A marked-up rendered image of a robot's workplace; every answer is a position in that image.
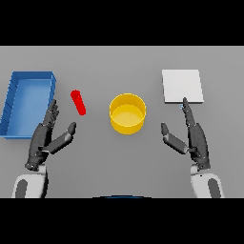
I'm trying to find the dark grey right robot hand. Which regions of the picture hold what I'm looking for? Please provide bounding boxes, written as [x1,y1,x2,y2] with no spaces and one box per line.
[160,96,212,171]

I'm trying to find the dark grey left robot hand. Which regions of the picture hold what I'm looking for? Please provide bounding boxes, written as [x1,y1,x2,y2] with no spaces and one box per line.
[24,99,77,173]

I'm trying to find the red beaker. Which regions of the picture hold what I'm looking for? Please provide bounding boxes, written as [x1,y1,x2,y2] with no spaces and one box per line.
[70,89,87,117]

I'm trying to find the pale square scale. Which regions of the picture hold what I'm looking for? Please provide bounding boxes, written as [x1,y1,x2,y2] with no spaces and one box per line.
[161,69,205,105]

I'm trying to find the yellow bowl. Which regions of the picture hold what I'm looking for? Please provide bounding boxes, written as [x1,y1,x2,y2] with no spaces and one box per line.
[109,92,148,136]

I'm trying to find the blue tray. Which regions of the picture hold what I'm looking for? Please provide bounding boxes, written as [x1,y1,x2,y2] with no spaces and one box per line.
[0,71,58,140]

